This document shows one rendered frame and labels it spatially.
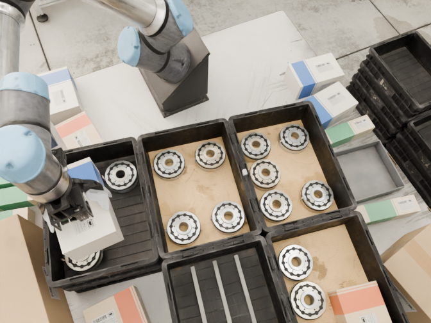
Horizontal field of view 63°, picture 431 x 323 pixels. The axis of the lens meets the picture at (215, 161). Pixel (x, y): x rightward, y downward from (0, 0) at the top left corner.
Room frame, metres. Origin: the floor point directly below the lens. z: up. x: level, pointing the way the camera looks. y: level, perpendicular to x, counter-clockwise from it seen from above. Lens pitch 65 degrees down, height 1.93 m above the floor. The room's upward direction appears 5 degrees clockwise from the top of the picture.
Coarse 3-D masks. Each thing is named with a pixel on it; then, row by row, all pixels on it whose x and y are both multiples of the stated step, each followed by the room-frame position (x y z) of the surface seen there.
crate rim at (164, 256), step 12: (216, 120) 0.60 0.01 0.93; (156, 132) 0.54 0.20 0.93; (168, 132) 0.54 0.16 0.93; (228, 132) 0.56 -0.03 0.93; (144, 156) 0.45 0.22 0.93; (144, 168) 0.41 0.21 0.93; (240, 168) 0.45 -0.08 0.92; (252, 204) 0.33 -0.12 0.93; (156, 216) 0.27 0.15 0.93; (156, 228) 0.24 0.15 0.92; (156, 240) 0.20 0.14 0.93; (216, 240) 0.21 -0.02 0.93; (228, 240) 0.22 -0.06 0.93; (180, 252) 0.17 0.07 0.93
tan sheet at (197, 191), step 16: (192, 144) 0.56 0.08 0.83; (192, 160) 0.50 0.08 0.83; (192, 176) 0.44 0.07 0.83; (208, 176) 0.45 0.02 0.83; (224, 176) 0.45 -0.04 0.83; (160, 192) 0.37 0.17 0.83; (176, 192) 0.38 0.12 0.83; (192, 192) 0.38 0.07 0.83; (208, 192) 0.39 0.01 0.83; (224, 192) 0.39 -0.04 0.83; (160, 208) 0.32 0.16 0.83; (176, 208) 0.33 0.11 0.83; (192, 208) 0.33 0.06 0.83; (208, 208) 0.33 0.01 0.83; (208, 224) 0.28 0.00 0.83; (208, 240) 0.23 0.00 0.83
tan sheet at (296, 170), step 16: (272, 128) 0.65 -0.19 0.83; (272, 144) 0.59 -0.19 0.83; (272, 160) 0.53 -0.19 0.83; (288, 160) 0.53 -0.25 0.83; (304, 160) 0.54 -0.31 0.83; (288, 176) 0.47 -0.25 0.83; (304, 176) 0.48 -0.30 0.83; (320, 176) 0.48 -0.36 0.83; (256, 192) 0.40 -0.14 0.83; (288, 192) 0.41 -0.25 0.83; (304, 208) 0.36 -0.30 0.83; (336, 208) 0.37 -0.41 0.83; (272, 224) 0.30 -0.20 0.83
